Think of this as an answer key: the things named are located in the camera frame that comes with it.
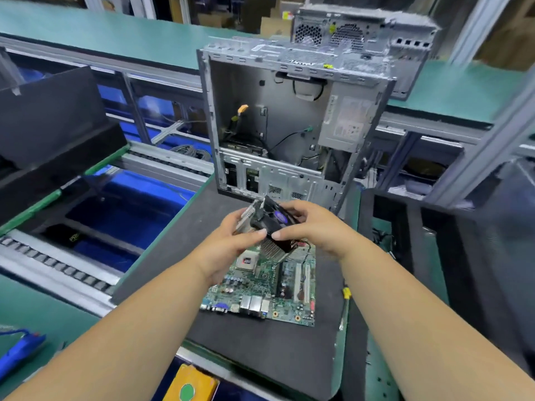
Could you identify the yellow box with green button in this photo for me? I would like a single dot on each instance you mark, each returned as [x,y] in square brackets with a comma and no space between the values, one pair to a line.
[190,384]

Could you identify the grey computer case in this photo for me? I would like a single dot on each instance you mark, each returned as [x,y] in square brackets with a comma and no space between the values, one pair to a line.
[267,104]

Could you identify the brown cardboard box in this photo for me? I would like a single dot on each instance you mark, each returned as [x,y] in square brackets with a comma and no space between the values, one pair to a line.
[280,19]

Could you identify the grey roller conveyor rail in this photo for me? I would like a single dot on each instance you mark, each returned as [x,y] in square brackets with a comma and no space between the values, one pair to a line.
[167,163]
[50,263]

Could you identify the blue electric screwdriver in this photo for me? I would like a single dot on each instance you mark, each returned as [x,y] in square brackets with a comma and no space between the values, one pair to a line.
[18,351]

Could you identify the green motherboard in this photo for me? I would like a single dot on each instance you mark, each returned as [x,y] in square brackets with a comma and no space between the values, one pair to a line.
[284,296]

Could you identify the aluminium frame post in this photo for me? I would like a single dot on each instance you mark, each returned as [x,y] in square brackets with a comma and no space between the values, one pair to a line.
[478,25]
[485,146]

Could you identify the person's right forearm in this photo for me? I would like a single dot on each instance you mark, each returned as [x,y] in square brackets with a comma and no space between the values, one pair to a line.
[426,330]

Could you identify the person's left hand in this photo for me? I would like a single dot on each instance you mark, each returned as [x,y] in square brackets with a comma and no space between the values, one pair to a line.
[219,246]

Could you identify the person's right hand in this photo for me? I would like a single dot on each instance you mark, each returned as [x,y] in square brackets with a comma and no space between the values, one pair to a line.
[322,228]

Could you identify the person's left forearm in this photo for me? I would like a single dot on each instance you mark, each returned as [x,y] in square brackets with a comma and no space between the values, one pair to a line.
[109,346]

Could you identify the dark metal frame leg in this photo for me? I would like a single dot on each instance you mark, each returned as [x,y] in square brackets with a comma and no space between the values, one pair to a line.
[135,108]

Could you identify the black cooling fan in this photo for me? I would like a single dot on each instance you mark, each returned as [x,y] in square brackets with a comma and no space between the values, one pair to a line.
[272,221]

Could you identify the green upper shelf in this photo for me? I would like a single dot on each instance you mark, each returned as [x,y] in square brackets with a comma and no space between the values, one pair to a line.
[125,33]

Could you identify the silver backed desktop computer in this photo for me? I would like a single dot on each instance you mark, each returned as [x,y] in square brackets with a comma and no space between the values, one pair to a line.
[368,33]

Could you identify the grey side panel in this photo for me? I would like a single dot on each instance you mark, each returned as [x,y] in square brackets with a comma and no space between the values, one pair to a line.
[510,246]

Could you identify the silver power supply unit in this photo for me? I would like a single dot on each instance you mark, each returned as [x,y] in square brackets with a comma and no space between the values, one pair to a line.
[351,121]

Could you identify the empty black foam tray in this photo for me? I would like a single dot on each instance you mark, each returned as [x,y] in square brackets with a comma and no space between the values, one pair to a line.
[401,246]

